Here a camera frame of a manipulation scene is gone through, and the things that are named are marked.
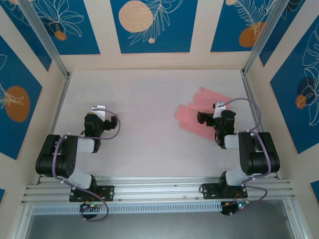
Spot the aluminium corner post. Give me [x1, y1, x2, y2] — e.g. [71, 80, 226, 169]
[18, 0, 72, 80]
[243, 0, 306, 75]

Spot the grey slotted cable duct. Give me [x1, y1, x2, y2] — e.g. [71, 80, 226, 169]
[31, 202, 223, 215]

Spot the aluminium table side rail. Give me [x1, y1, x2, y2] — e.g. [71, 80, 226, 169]
[36, 73, 72, 185]
[240, 69, 280, 180]

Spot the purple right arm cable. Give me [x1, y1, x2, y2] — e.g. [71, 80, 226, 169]
[221, 98, 272, 217]

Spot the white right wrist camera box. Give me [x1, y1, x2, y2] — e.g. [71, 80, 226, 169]
[213, 101, 227, 118]

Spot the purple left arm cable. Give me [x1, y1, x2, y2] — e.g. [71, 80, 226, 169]
[53, 109, 122, 222]

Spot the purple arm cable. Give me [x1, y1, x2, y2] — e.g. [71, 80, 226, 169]
[53, 109, 122, 222]
[221, 98, 272, 217]

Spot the blue floral wall poster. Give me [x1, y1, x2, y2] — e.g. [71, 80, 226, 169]
[210, 0, 275, 53]
[0, 34, 43, 160]
[0, 0, 52, 72]
[259, 0, 307, 67]
[32, 0, 101, 56]
[270, 23, 319, 154]

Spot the grey metal sheet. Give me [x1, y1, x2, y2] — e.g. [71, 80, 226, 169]
[24, 214, 300, 239]

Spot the aluminium frame bar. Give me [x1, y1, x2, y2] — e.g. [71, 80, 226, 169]
[7, 199, 34, 239]
[283, 199, 314, 239]

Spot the aluminium mounting rail beam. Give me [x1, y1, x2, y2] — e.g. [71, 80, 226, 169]
[21, 176, 296, 205]

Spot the pink paper box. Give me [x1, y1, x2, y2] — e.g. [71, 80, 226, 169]
[174, 87, 234, 142]

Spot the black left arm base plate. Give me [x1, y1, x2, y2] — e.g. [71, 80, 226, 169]
[69, 185, 115, 202]

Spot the blue poster with peach circle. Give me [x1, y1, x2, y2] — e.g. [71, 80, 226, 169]
[110, 0, 199, 54]

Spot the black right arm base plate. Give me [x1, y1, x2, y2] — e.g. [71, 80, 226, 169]
[201, 183, 248, 200]

